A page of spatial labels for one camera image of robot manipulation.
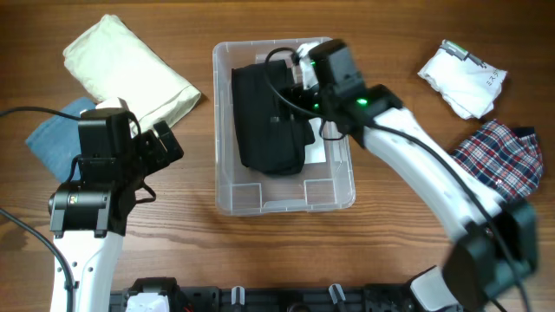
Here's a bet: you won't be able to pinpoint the black garment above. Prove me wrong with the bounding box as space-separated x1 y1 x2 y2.
232 60 315 175

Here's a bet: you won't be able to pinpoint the white cloth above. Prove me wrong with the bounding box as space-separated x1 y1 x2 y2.
418 39 507 120

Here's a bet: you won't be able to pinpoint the plaid checkered shorts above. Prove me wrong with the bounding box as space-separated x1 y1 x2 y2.
451 120 544 202

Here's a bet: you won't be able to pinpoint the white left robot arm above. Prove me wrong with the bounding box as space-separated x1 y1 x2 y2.
49 108 184 311

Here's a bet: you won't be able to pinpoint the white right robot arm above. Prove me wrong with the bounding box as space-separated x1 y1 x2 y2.
275 39 539 311

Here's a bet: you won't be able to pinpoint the clear plastic container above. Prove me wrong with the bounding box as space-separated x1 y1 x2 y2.
212 36 356 216

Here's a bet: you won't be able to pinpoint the folded blue jeans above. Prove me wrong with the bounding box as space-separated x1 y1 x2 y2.
25 115 81 182

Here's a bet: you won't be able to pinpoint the folded cream cloth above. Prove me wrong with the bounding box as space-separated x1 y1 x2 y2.
62 15 201 130

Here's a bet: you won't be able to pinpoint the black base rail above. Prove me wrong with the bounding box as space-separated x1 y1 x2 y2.
108 277 424 312

